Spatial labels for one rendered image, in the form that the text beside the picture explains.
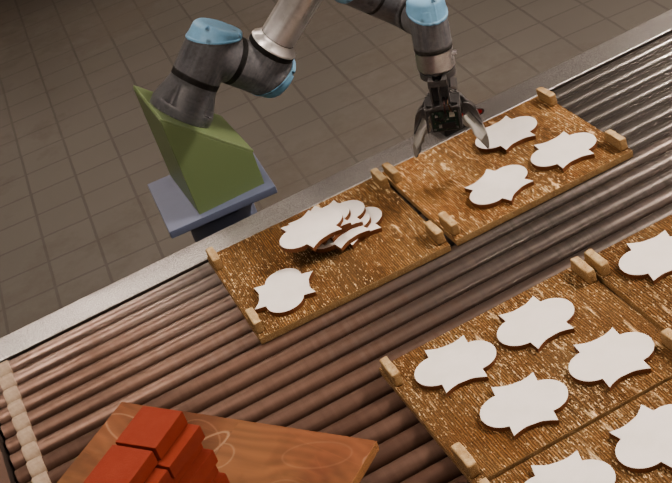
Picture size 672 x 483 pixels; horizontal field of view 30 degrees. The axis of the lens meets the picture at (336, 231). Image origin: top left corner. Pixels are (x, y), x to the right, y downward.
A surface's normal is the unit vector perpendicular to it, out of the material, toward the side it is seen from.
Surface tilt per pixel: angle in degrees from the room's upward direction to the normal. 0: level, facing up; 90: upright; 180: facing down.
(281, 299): 0
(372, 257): 0
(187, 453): 90
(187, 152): 90
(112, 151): 0
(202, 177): 90
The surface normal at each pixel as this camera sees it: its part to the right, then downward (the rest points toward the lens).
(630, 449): -0.29, -0.80
